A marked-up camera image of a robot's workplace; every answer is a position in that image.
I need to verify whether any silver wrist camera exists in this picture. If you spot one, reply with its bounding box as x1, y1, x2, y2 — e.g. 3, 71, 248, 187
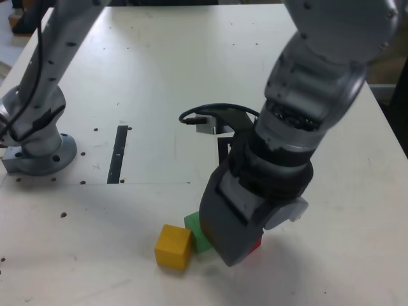
194, 115, 232, 135

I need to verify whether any black camera bracket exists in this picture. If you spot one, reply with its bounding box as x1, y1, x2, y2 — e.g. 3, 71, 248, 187
208, 107, 256, 138

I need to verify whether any thin cable beside arm foot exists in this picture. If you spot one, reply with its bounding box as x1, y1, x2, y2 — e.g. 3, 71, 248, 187
0, 0, 44, 141

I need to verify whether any dark object behind table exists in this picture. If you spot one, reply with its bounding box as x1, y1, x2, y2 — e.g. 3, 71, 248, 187
11, 0, 42, 34

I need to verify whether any black tape strip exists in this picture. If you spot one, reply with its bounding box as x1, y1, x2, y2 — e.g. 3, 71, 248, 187
106, 125, 129, 185

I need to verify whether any black tape square outline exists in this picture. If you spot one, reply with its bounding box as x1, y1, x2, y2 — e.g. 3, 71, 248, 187
217, 135, 238, 165

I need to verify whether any yellow cube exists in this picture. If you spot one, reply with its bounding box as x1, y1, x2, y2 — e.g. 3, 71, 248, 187
154, 224, 193, 271

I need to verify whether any dark object beside table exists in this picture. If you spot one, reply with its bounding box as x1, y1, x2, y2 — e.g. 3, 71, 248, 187
390, 57, 408, 150

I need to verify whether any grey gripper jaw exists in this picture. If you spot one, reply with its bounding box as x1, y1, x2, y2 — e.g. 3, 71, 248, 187
199, 156, 272, 268
263, 196, 309, 231

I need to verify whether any green cube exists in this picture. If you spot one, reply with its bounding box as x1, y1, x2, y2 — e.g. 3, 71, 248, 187
184, 212, 213, 254

